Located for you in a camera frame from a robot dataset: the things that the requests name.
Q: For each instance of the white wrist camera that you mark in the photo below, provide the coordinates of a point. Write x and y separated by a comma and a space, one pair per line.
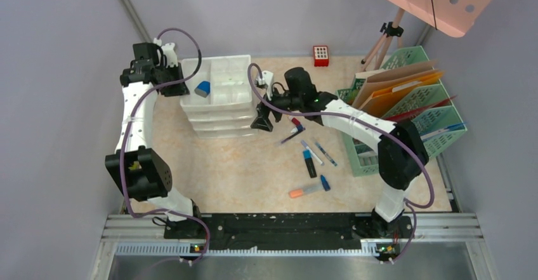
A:
264, 79
169, 52

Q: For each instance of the red plastic folder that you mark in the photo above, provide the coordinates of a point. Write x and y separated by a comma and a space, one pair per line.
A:
415, 112

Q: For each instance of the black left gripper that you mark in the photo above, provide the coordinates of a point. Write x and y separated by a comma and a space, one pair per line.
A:
181, 89

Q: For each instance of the red cap small bottle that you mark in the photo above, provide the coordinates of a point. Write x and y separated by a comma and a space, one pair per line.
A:
296, 122

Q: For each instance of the orange folder binder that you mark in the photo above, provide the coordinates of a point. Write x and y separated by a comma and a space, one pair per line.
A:
382, 99

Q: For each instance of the dark purple pen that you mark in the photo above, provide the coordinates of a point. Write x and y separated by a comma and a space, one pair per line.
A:
290, 137

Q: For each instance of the blue clear gel pen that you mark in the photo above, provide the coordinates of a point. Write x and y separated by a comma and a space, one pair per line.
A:
324, 152

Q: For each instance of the white blue pen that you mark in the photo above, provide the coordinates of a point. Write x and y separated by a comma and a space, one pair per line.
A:
312, 153

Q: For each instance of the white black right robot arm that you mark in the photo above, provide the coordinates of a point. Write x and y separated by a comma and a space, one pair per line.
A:
400, 151

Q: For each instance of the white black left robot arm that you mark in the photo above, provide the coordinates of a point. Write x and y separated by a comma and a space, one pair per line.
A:
138, 171

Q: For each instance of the white plastic drawer organizer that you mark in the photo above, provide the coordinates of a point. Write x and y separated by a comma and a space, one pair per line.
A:
230, 109

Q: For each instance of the blue marker cap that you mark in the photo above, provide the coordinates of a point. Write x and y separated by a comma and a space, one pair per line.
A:
325, 183

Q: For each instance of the blue file folder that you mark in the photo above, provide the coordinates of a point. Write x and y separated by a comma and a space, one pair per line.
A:
452, 127

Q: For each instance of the yellow green clip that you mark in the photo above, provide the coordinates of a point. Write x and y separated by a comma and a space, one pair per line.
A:
134, 166

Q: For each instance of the black marker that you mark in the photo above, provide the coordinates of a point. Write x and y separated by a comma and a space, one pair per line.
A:
309, 164

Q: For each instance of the orange cap clear marker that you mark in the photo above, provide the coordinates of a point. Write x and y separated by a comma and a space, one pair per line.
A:
304, 191

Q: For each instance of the red grid pen holder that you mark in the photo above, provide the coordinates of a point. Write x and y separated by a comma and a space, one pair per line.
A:
321, 56

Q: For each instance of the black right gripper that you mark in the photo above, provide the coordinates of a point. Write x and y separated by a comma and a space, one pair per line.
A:
262, 122

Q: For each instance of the blue grey eraser block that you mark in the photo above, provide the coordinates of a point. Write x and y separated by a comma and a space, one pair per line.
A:
203, 89

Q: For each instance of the green plastic file rack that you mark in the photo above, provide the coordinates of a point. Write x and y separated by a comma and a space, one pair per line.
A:
431, 110

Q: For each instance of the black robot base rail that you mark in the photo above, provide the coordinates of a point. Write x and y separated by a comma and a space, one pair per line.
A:
255, 227

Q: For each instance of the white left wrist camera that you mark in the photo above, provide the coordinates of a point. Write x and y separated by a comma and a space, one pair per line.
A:
169, 52

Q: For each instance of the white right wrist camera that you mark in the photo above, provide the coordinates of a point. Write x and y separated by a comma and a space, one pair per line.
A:
264, 79

